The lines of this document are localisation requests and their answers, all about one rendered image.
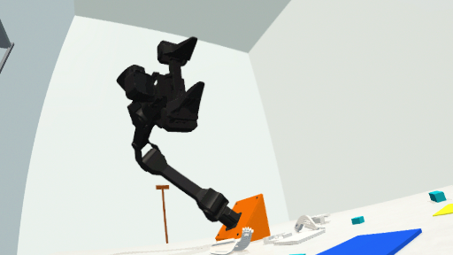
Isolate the small teal block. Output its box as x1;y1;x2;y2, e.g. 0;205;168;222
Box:
429;190;447;203

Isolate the yellow flat rectangular plate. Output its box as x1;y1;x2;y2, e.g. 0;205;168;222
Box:
433;204;453;216

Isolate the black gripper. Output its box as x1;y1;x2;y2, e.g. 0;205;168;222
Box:
151;37;204;133

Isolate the small cyan cube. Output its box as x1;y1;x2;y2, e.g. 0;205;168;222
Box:
351;216;365;225

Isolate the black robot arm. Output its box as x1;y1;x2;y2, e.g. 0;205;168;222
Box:
116;65;242;231

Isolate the blue flat plate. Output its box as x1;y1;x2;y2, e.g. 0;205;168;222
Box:
316;228;422;255

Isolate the white flat plate with holes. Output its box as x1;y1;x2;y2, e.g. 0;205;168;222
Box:
263;232;293;244

